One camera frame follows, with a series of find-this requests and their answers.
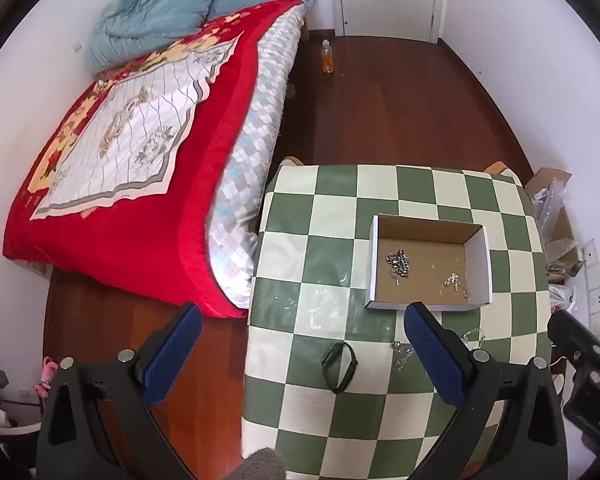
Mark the pink toy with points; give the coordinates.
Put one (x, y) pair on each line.
(45, 377)

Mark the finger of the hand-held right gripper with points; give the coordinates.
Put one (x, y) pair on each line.
(572, 332)

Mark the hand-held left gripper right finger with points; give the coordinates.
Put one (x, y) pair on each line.
(432, 355)

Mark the orange liquid bottle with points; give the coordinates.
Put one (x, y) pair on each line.
(327, 60)

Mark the checkered bed mattress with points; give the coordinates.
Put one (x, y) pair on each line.
(250, 160)

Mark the brown cardboard box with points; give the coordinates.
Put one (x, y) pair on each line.
(562, 230)

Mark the white basket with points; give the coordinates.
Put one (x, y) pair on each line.
(0, 410)

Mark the white cardboard box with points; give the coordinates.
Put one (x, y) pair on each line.
(420, 240)

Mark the small silver earrings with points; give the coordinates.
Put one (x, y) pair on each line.
(454, 280)

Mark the white red plastic bag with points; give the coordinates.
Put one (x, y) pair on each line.
(562, 302)

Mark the grey cloth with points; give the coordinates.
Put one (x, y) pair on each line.
(260, 466)

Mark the green checkered tablecloth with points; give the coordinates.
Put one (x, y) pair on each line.
(330, 270)

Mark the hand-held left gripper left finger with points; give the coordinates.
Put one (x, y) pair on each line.
(172, 355)

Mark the blue quilt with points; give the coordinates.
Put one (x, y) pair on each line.
(145, 20)

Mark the black wristband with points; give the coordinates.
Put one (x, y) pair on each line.
(341, 388)

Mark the red floral blanket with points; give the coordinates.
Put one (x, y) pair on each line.
(195, 200)

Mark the clear plastic bags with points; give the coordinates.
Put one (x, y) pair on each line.
(552, 205)

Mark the white power strip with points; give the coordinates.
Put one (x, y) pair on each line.
(594, 285)

